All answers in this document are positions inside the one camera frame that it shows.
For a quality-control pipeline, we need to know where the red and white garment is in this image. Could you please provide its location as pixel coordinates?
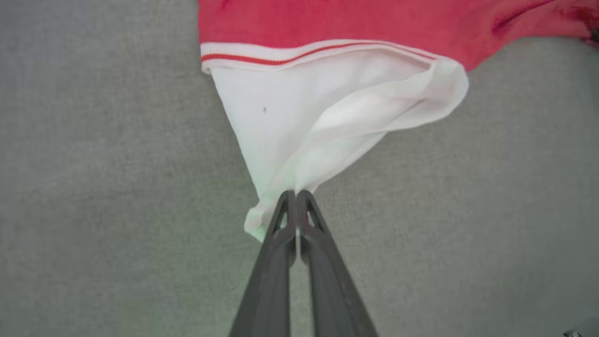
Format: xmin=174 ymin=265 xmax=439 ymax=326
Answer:
xmin=197 ymin=0 xmax=599 ymax=243

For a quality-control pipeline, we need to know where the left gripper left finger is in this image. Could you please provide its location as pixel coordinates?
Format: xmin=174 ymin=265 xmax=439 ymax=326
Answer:
xmin=228 ymin=190 xmax=298 ymax=337

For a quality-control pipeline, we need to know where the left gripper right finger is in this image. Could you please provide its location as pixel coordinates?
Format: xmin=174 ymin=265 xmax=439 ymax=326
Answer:
xmin=297 ymin=190 xmax=379 ymax=337

